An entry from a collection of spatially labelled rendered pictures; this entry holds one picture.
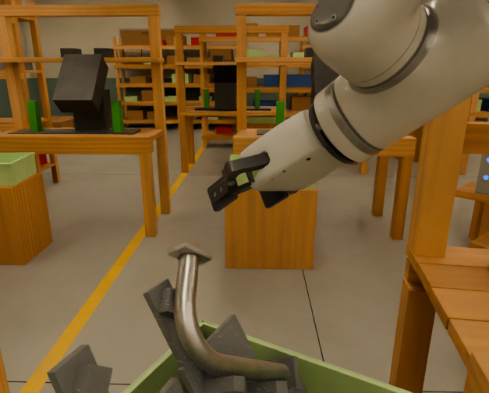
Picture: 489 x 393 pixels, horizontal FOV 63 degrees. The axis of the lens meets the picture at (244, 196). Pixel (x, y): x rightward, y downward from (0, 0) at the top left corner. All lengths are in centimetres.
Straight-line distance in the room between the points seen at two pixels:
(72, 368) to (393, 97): 39
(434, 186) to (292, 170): 90
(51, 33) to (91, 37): 102
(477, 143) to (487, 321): 54
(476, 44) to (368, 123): 10
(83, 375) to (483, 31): 45
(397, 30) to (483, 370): 71
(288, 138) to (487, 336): 75
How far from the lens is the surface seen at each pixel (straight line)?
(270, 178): 42
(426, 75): 35
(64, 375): 46
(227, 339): 68
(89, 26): 1157
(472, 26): 35
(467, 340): 101
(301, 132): 40
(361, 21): 31
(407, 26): 33
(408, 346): 151
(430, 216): 130
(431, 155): 125
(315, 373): 74
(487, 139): 139
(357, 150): 39
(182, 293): 57
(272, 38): 760
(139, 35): 1113
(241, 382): 61
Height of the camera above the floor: 142
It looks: 18 degrees down
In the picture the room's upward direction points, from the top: straight up
